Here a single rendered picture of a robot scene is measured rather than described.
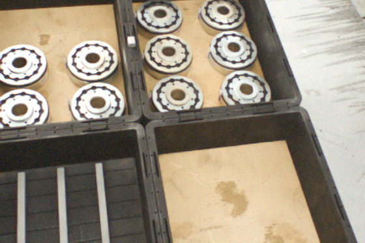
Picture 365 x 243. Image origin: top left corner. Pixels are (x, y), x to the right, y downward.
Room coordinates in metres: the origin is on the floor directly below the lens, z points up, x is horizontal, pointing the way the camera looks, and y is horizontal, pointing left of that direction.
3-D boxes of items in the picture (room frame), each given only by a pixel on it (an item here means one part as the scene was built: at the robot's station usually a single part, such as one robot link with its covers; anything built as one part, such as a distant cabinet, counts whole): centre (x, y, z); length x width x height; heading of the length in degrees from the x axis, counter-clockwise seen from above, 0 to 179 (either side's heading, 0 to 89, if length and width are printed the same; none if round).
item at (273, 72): (0.69, -0.02, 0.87); 0.40 x 0.30 x 0.11; 19
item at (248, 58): (0.71, -0.09, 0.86); 0.10 x 0.10 x 0.01
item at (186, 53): (0.67, 0.05, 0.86); 0.10 x 0.10 x 0.01
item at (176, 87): (0.57, 0.01, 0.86); 0.05 x 0.05 x 0.01
